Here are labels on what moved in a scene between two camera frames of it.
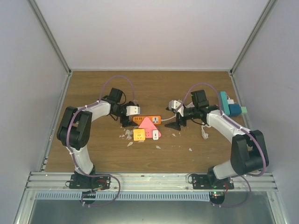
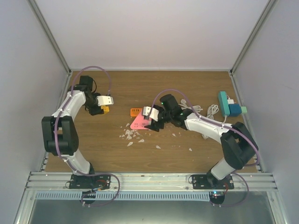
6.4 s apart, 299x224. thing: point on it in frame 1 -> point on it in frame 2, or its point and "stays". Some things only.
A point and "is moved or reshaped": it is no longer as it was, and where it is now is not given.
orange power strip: x=153 y=120 -> x=134 y=112
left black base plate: x=80 y=181 stays
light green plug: x=244 y=109 stays
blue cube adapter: x=234 y=110 stays
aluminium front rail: x=46 y=181 stays
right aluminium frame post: x=269 y=7 stays
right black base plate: x=208 y=181 stays
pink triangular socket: x=149 y=127 -> x=140 y=122
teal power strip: x=224 y=102 stays
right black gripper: x=176 y=125 -> x=155 y=126
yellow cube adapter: x=139 y=134 is moved or reshaped
